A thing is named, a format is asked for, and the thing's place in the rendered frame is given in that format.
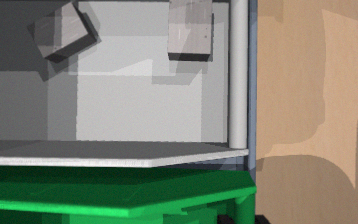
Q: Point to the green bin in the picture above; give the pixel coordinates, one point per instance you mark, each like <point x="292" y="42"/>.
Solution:
<point x="69" y="195"/>

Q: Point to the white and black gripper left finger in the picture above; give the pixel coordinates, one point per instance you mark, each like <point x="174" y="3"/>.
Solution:
<point x="224" y="219"/>

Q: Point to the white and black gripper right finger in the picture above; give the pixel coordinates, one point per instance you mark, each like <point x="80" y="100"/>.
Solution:
<point x="261" y="219"/>

